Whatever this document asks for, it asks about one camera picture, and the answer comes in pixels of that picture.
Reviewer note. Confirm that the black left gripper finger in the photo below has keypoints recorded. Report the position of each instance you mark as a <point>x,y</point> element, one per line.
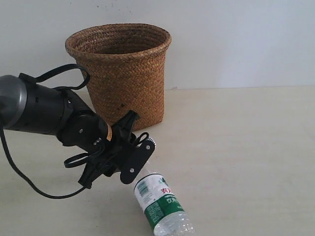
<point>123,128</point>
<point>90,173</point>

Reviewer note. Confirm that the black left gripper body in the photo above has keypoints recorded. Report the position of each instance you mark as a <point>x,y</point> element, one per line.
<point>117,155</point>

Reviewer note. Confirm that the clear plastic water bottle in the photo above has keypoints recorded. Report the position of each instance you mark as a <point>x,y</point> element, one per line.
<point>161,207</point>

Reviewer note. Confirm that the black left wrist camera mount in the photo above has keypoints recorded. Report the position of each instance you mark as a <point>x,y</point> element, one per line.
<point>137,157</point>

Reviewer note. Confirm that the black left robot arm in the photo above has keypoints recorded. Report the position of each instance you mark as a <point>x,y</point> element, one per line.
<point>27,106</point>

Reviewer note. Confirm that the brown woven wicker basket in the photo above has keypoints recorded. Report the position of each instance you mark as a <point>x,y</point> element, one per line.
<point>126,63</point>

